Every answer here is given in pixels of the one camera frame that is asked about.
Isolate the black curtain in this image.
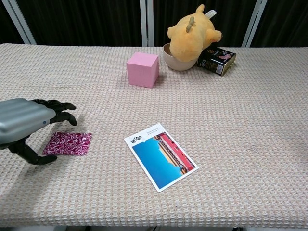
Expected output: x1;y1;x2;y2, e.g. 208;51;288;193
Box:
250;0;308;48
153;0;257;48
12;0;142;47
0;0;25;45

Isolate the magenta patterned tile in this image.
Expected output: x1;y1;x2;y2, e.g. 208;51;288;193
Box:
42;131;93;157

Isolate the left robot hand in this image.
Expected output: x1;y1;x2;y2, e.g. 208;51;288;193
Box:
0;98;78;166

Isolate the yellow plush toy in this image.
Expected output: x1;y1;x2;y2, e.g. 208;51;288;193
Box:
167;4;223;62

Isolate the grey metal frame post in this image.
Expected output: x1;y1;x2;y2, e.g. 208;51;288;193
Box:
0;0;37;45
242;0;268;48
139;0;154;47

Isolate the beige bowl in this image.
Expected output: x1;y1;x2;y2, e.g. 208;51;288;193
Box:
162;43;200;71

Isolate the black printed box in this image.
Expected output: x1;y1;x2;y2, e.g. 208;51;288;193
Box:
196;47;237;77

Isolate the beige woven tablecloth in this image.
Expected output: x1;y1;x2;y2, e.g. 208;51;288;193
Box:
0;43;308;228

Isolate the pink cube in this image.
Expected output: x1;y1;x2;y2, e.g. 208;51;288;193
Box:
126;51;159;89

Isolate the blue and red postcard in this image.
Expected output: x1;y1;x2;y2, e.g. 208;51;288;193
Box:
124;123;199;193

